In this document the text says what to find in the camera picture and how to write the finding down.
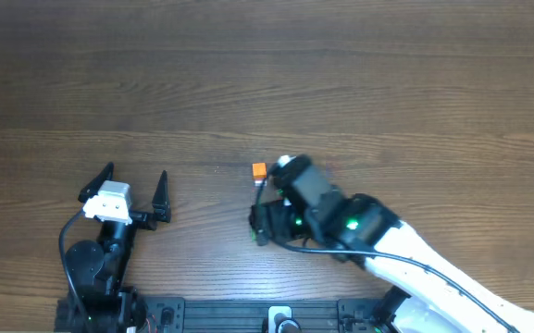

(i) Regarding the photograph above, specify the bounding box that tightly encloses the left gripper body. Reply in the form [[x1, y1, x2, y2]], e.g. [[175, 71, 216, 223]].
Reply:
[[129, 210, 160, 232]]

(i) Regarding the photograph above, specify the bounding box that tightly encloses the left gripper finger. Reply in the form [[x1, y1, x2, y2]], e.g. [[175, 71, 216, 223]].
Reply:
[[77, 161, 116, 204], [151, 169, 173, 225]]

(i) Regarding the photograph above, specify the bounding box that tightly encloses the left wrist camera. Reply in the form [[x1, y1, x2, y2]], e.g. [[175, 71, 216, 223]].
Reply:
[[81, 179, 134, 227]]

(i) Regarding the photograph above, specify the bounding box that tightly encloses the mounting rail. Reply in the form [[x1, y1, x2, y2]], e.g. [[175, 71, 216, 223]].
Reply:
[[55, 295, 391, 333]]

